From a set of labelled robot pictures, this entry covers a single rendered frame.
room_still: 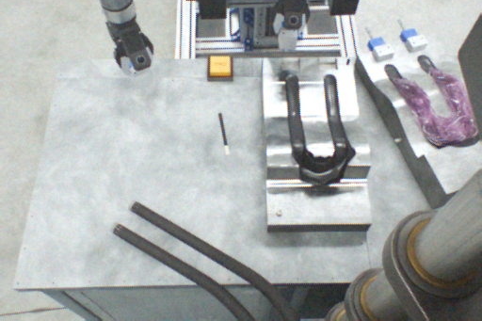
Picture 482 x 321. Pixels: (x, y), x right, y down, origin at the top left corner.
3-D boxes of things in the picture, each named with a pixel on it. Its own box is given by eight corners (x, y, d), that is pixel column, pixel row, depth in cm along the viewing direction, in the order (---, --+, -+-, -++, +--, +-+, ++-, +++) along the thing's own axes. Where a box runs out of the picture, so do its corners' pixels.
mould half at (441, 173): (354, 65, 159) (361, 42, 149) (429, 44, 163) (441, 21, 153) (431, 210, 135) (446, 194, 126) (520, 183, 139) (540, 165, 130)
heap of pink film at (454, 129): (385, 81, 149) (392, 64, 142) (441, 65, 151) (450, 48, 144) (427, 156, 137) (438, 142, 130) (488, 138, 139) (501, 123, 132)
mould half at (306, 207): (261, 75, 157) (262, 48, 145) (345, 74, 157) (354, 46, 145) (266, 232, 132) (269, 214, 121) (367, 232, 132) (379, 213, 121)
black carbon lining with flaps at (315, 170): (282, 78, 148) (285, 58, 139) (338, 77, 148) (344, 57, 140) (290, 188, 131) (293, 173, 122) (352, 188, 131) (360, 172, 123)
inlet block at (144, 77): (119, 56, 147) (115, 44, 143) (135, 50, 149) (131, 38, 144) (137, 89, 142) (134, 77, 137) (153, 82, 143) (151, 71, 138)
